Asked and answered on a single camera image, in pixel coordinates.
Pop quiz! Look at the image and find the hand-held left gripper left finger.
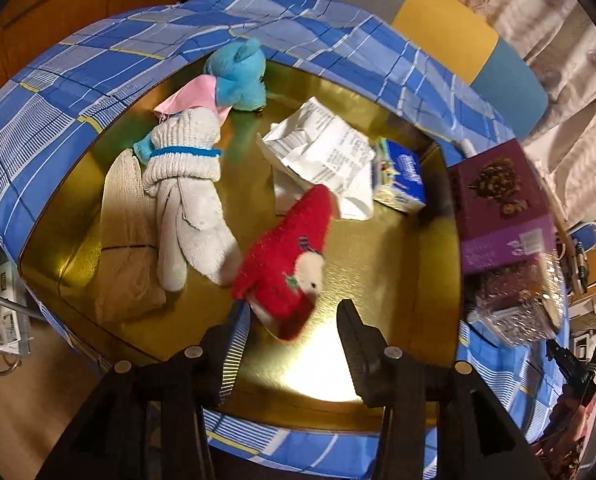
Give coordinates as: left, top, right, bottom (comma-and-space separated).
35, 301, 253, 480

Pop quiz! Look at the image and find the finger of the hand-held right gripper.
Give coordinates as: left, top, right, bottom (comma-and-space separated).
546, 339, 586, 386

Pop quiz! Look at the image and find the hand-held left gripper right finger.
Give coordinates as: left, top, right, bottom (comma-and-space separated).
336, 298, 551, 480

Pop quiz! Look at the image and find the gold metal tray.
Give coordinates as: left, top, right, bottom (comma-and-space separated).
18, 50, 464, 433

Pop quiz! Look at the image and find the red fuzzy sock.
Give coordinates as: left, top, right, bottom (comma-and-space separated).
230, 184, 341, 343

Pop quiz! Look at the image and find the beige sock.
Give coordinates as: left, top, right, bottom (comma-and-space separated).
95, 149, 168, 323

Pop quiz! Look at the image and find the white sock bundle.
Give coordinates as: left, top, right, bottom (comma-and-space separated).
133, 107, 241, 292

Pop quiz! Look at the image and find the clear plastic container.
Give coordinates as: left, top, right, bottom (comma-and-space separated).
465, 252, 569, 348

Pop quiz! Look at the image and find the dark red patterned cloth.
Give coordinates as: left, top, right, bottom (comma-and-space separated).
538, 390, 596, 480

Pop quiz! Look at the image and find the black pen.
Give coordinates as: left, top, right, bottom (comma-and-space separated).
574, 241, 590, 292

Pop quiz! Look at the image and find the blue white cup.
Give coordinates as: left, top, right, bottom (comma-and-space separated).
565, 222, 596, 256

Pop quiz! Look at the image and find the white paper napkin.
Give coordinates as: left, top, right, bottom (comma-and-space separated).
273, 170, 376, 221

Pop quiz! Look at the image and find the purple box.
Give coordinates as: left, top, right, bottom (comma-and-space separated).
448, 137, 559, 276

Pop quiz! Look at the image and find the blue tissue packet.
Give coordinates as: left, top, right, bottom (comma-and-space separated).
370, 137, 429, 215

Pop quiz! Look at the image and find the crumpled white receipt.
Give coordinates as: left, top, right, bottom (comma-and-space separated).
255, 97, 376, 196

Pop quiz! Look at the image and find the beige patterned curtain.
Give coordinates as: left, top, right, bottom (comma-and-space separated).
448, 0, 596, 226

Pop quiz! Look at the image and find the pink cloth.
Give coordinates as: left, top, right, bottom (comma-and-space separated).
154, 75, 231, 123

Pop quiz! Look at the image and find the blue plush toy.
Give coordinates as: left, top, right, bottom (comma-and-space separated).
203, 37, 269, 113

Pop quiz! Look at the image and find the blue plaid cloth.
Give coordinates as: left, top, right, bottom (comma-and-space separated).
0, 0, 579, 480

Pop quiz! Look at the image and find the grey yellow blue chair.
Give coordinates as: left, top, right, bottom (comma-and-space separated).
258, 0, 549, 141

